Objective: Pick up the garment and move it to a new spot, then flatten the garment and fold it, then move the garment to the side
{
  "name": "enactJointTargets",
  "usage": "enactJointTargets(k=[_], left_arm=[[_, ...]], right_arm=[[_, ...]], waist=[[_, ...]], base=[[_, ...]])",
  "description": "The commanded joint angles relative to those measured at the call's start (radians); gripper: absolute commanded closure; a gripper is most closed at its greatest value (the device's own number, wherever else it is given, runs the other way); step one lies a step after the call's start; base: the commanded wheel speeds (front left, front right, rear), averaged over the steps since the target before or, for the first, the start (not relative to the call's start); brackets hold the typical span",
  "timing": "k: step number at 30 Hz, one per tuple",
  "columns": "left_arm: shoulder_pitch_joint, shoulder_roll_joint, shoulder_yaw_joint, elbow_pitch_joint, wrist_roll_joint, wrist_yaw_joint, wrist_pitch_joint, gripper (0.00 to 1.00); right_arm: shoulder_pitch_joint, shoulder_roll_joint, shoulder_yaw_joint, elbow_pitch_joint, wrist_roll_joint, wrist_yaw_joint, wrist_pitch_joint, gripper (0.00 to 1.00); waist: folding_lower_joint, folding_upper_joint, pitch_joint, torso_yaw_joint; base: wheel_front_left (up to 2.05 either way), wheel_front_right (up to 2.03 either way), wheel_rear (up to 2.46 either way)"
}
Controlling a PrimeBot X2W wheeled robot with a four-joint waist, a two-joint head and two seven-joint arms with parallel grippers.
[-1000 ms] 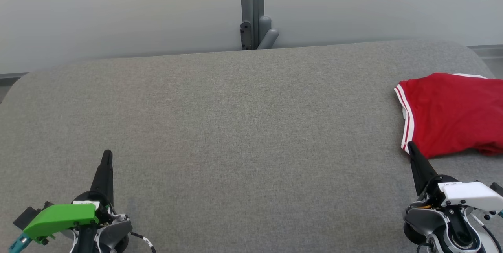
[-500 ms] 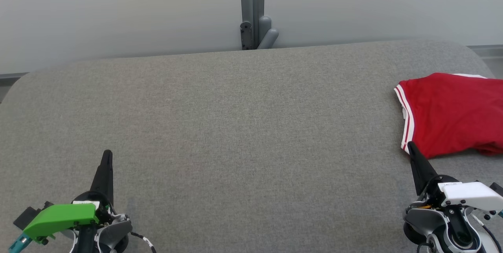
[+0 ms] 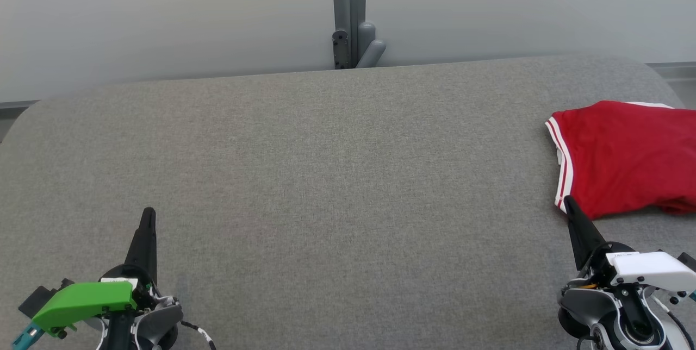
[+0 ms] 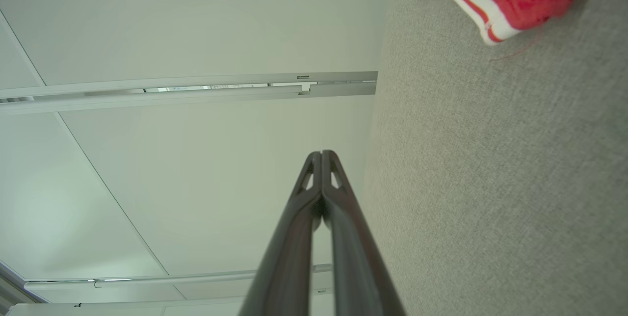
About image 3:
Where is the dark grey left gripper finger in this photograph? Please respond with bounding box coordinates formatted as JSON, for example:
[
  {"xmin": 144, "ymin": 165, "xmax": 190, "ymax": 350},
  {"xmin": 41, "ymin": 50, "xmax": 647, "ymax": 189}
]
[
  {"xmin": 125, "ymin": 208, "xmax": 150, "ymax": 280},
  {"xmin": 143, "ymin": 207, "xmax": 159, "ymax": 286}
]

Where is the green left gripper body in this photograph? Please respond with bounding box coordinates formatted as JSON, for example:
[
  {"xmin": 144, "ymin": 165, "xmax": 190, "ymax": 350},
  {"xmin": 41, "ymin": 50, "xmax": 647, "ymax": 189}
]
[{"xmin": 31, "ymin": 265, "xmax": 159, "ymax": 338}]

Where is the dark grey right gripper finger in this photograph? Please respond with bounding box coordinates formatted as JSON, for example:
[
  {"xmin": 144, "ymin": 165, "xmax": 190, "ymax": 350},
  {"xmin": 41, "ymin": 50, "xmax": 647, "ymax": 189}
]
[
  {"xmin": 568, "ymin": 196, "xmax": 608, "ymax": 258},
  {"xmin": 563, "ymin": 196, "xmax": 594, "ymax": 271}
]

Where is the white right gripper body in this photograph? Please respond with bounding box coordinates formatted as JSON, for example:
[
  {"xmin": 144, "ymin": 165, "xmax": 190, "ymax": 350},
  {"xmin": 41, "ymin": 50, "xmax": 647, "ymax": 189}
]
[{"xmin": 577, "ymin": 243, "xmax": 696, "ymax": 293}]

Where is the red jersey with white sleeves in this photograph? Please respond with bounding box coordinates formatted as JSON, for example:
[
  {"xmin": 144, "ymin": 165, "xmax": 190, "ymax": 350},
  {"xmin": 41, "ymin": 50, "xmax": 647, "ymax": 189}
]
[{"xmin": 545, "ymin": 99, "xmax": 696, "ymax": 221}]

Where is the teal cable connector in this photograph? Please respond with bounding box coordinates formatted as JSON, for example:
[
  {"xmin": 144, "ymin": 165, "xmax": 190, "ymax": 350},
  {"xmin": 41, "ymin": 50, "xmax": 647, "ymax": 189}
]
[{"xmin": 10, "ymin": 322, "xmax": 45, "ymax": 350}]

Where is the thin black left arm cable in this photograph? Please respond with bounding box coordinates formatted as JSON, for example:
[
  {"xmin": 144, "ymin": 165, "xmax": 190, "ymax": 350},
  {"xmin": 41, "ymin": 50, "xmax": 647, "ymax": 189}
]
[{"xmin": 178, "ymin": 319, "xmax": 219, "ymax": 350}]

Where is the grey metal partition post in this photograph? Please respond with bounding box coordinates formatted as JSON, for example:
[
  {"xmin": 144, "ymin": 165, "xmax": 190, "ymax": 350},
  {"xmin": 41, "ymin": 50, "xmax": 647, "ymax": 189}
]
[{"xmin": 331, "ymin": 0, "xmax": 387, "ymax": 70}]

